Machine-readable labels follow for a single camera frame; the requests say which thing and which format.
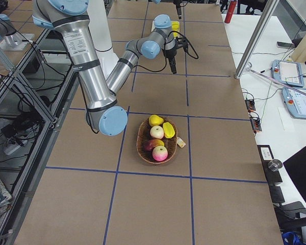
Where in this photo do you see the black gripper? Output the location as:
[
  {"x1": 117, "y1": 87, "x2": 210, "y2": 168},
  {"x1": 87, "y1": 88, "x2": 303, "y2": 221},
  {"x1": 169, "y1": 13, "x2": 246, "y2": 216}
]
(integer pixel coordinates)
[
  {"x1": 164, "y1": 38, "x2": 177, "y2": 74},
  {"x1": 173, "y1": 0, "x2": 183, "y2": 19}
]

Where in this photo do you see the brown wicker basket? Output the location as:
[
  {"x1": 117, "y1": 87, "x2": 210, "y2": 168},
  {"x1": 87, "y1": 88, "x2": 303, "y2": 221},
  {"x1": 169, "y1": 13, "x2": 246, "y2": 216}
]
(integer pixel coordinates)
[{"x1": 136, "y1": 117, "x2": 177, "y2": 164}]

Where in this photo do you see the paper basket tag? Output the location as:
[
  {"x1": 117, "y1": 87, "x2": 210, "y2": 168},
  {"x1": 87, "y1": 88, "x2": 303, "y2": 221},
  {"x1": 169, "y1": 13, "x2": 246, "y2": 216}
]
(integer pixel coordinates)
[{"x1": 177, "y1": 137, "x2": 186, "y2": 148}]

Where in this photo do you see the white bear tray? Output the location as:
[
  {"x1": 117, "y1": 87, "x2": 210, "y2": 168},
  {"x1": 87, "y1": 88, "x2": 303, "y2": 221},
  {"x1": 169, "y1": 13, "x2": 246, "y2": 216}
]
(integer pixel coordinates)
[{"x1": 151, "y1": 20, "x2": 181, "y2": 39}]

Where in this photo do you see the red bottle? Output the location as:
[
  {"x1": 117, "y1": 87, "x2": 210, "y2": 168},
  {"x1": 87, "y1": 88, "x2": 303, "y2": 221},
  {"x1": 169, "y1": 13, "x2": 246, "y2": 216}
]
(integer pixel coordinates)
[{"x1": 224, "y1": 0, "x2": 237, "y2": 23}]

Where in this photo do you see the yellow pear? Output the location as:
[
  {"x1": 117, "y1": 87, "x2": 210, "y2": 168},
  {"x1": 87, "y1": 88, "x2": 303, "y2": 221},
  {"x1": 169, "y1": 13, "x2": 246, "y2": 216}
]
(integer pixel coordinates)
[{"x1": 148, "y1": 114, "x2": 164, "y2": 127}]

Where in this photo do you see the yellow star fruit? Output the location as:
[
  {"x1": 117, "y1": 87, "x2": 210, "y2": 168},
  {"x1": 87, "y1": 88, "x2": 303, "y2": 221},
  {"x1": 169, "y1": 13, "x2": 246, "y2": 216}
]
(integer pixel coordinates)
[{"x1": 163, "y1": 122, "x2": 175, "y2": 139}]

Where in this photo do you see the pink white apple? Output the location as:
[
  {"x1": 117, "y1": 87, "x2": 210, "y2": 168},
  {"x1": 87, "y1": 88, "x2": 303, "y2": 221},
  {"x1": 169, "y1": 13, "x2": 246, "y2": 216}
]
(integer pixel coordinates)
[
  {"x1": 152, "y1": 146, "x2": 168, "y2": 162},
  {"x1": 150, "y1": 126, "x2": 164, "y2": 139}
]

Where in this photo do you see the long silver reach stick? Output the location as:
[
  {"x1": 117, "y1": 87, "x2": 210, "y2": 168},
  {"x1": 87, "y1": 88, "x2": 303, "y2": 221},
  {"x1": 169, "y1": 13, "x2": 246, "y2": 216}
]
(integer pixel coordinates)
[{"x1": 246, "y1": 62, "x2": 306, "y2": 101}]

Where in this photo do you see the red yellow apple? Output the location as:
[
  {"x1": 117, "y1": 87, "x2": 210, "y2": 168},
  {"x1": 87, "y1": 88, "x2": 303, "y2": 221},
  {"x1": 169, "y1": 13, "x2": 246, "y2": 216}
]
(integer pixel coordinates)
[{"x1": 142, "y1": 139, "x2": 165, "y2": 151}]

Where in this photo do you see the far blue teach pendant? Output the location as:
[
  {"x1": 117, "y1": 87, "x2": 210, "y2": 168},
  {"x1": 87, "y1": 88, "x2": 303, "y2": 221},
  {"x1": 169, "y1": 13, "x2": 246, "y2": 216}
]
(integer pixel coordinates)
[{"x1": 272, "y1": 60, "x2": 304, "y2": 88}]

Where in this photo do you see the blue teach pendant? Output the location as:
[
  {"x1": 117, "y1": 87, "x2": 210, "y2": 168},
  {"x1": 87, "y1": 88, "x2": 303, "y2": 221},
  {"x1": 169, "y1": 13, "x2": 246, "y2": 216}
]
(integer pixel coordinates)
[
  {"x1": 272, "y1": 60, "x2": 304, "y2": 88},
  {"x1": 282, "y1": 87, "x2": 306, "y2": 119}
]

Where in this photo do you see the near blue teach pendant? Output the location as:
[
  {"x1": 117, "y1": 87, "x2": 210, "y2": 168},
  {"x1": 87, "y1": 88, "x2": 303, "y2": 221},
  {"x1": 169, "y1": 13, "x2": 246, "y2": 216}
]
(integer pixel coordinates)
[{"x1": 282, "y1": 87, "x2": 306, "y2": 119}]

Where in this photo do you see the steel cup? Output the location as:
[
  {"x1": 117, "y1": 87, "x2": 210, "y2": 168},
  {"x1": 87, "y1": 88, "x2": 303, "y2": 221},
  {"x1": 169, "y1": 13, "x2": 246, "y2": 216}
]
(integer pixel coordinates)
[{"x1": 267, "y1": 159, "x2": 283, "y2": 172}]

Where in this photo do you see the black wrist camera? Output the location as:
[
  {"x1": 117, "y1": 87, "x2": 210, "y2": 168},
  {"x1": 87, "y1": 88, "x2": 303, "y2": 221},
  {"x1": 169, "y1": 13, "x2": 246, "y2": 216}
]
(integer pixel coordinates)
[{"x1": 175, "y1": 37, "x2": 188, "y2": 53}]

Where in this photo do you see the white camera pillar with base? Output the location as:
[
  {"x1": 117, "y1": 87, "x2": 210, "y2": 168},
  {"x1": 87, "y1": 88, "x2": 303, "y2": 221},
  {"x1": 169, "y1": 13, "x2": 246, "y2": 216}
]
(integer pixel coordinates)
[{"x1": 87, "y1": 0, "x2": 119, "y2": 78}]

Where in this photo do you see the aluminium frame post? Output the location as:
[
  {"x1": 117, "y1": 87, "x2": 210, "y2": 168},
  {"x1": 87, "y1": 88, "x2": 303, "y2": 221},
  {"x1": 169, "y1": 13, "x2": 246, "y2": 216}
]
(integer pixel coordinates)
[{"x1": 235, "y1": 0, "x2": 279, "y2": 79}]

